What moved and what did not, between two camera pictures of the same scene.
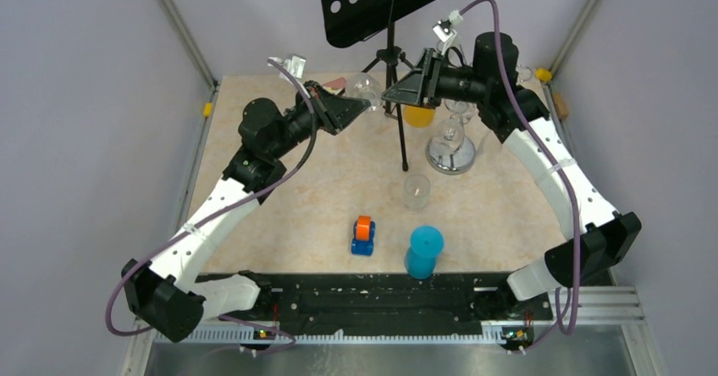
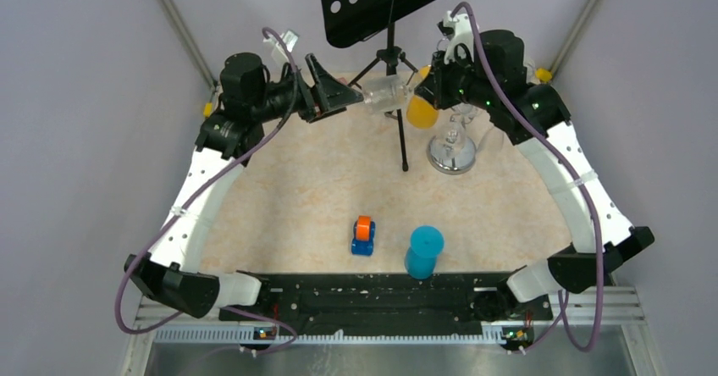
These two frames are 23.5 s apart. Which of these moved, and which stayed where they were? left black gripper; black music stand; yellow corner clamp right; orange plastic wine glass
Moved: left black gripper
Stayed: black music stand; orange plastic wine glass; yellow corner clamp right
